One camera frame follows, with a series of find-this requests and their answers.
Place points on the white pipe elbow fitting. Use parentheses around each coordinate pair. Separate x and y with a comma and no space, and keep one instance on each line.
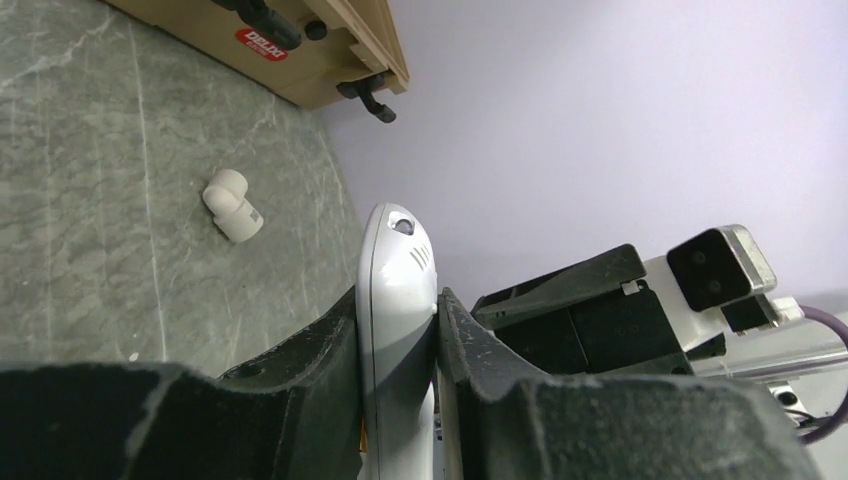
(233,214)

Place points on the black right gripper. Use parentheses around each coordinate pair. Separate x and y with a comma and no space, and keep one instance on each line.
(566,323)

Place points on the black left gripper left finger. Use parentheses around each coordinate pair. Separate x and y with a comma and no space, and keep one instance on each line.
(292,412)

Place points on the white remote control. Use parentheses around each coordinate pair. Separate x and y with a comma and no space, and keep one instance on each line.
(396,301)

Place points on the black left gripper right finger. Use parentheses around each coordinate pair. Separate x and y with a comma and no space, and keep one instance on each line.
(503,418)

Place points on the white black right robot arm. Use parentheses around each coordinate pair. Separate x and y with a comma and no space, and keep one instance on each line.
(776,369)

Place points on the tan plastic toolbox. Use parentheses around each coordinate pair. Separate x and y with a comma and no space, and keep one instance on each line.
(310,53)

